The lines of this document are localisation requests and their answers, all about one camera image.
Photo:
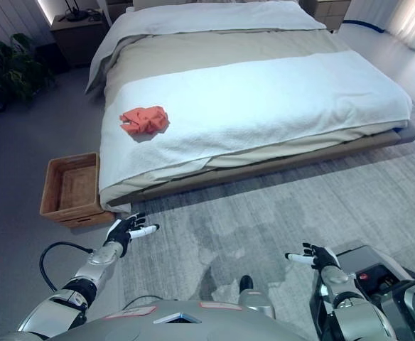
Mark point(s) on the white curtain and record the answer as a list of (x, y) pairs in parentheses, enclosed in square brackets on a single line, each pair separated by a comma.
[(413, 17)]

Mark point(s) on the brown wicker basket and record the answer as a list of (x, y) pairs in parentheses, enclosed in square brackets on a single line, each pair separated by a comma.
[(51, 188)]

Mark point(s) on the light wooden nightstand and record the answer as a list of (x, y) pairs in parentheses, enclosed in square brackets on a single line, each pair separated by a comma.
[(328, 10)]

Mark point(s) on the red cloth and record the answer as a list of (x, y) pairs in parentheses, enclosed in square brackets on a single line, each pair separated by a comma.
[(147, 119)]

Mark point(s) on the grey patterned rug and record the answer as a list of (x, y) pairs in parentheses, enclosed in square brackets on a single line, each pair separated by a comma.
[(300, 213)]

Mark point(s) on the green leafy houseplant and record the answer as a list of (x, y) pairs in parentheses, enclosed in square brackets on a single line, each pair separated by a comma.
[(8, 67)]

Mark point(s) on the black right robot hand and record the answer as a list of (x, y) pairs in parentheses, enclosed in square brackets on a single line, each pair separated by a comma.
[(323, 257)]

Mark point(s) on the brown low bed frame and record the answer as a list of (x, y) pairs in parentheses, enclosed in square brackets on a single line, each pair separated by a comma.
[(300, 160)]

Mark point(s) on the dark wooden nightstand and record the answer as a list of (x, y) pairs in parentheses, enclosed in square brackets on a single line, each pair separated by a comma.
[(79, 42)]

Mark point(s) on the grey robot torso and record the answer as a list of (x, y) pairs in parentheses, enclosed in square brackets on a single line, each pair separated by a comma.
[(193, 327)]

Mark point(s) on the bed with beige bedding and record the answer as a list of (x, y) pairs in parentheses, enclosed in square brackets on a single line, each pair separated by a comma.
[(211, 46)]

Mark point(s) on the white terry blanket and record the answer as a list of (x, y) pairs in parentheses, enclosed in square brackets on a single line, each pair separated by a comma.
[(264, 99)]

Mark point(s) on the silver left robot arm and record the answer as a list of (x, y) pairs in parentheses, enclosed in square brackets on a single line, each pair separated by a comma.
[(97, 259)]

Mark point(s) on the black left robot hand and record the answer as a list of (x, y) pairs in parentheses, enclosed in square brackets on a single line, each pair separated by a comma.
[(122, 231)]

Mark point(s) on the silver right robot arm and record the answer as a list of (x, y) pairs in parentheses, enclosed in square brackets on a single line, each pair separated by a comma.
[(335, 280)]

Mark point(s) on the pale grey bed sheet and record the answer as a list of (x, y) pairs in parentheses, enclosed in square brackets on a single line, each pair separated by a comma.
[(211, 14)]

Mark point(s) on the black table lamp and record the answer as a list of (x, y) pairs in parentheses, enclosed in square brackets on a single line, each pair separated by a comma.
[(73, 15)]

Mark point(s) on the silver right robot leg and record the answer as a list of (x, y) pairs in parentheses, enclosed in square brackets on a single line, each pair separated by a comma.
[(255, 302)]

